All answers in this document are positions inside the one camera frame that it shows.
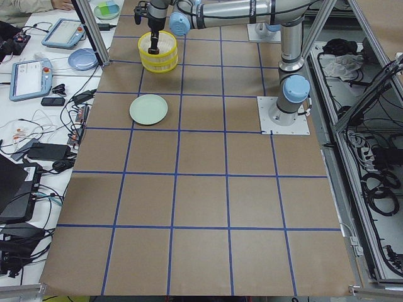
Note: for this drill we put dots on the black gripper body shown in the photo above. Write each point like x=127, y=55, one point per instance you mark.
x=155, y=24

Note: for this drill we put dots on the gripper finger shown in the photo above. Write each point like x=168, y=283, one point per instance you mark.
x=154, y=38

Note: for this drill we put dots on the yellow bamboo steamer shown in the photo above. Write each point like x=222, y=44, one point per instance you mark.
x=160, y=67
x=166, y=45

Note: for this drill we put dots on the brown steamed bun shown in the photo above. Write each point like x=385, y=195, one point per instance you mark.
x=153, y=51

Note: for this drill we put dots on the green bowl with blocks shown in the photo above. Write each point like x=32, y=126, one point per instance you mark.
x=106, y=10

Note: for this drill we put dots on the light green plate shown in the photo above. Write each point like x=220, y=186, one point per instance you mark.
x=148, y=109

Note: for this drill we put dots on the blue plate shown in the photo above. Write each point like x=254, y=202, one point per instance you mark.
x=82, y=59

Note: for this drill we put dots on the far teach pendant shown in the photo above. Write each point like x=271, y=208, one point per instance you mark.
x=65, y=34

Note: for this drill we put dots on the teach pendant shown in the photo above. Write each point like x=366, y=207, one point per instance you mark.
x=65, y=34
x=30, y=79

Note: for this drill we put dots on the near teach pendant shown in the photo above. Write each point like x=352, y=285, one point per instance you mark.
x=30, y=79

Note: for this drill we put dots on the black power adapter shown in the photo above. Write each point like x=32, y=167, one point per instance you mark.
x=48, y=151

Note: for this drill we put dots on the white cloth rag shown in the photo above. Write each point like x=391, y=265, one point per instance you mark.
x=344, y=67

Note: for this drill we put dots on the black laptop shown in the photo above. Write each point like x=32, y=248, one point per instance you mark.
x=19, y=182

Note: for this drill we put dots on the aluminium frame post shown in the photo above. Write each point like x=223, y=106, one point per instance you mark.
x=90, y=25

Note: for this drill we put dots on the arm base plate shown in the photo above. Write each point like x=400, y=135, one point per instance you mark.
x=275, y=122
x=254, y=37

